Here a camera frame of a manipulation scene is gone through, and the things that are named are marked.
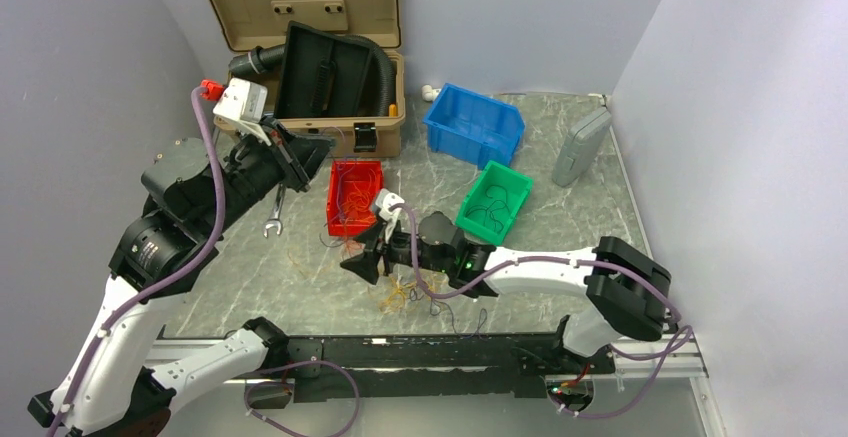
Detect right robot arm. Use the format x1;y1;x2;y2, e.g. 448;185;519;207
340;204;681;372

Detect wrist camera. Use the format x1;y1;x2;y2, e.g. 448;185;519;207
372;188;405;243
200;77;271;145

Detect white pipe fitting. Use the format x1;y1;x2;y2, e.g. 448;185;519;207
421;85;441;102

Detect green plastic bin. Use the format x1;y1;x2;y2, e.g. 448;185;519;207
456;160;534;245

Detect orange wires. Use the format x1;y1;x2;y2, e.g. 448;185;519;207
337;172;382;227

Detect red plastic bin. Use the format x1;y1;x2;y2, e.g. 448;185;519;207
325;160;384;238

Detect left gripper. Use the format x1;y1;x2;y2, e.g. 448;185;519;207
201;113;338;237

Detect blue plastic bin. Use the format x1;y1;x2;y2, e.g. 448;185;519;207
423;83;525;170

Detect grey plastic case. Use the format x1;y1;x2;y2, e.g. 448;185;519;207
552;107;612;187

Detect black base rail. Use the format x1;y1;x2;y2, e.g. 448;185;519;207
243;333;612;404

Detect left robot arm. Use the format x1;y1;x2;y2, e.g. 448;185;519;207
27;119;334;436

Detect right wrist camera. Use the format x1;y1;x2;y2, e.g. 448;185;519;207
372;188;405;243

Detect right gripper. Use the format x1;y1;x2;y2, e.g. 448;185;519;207
341;219;453;285

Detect black tray insert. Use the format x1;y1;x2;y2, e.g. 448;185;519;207
274;21;372;119

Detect tan plastic toolbox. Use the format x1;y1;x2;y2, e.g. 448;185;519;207
208;0;406;158

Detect black corrugated hose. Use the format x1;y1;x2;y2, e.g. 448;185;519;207
228;35;397;118

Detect wire bundle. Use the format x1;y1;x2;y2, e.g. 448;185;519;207
288;235;490;339

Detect silver open-end wrench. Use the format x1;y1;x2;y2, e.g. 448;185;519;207
263;184;286;239

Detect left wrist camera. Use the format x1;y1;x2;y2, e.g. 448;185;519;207
200;77;271;145

